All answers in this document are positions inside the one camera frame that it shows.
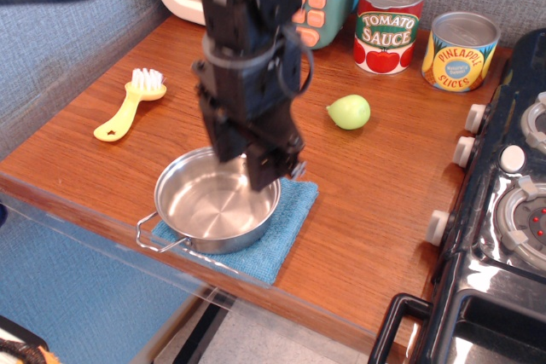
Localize clear acrylic table guard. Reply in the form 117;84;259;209
1;194;368;363

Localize white stove knob middle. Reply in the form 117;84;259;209
452;136;475;168

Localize blue cloth rag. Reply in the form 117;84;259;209
171;178;319;287

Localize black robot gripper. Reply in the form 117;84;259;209
192;35;307;192

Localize orange fuzzy object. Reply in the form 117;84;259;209
1;339;61;364

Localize white stove knob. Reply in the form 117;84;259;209
426;210;450;246
464;104;487;134
452;136;475;168

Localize tomato sauce can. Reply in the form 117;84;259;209
353;0;425;75

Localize black toy stove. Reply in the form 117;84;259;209
369;29;545;363

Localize green toy pear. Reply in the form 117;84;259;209
326;95;371;130

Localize pineapple slices can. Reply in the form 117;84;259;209
421;11;501;93

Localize yellow dish brush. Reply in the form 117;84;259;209
93;68;166;142

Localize silver metal pan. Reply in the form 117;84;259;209
136;147;282;254

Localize white stove knob upper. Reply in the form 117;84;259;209
464;104;487;134

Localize white stove knob lower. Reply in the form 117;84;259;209
426;210;450;246

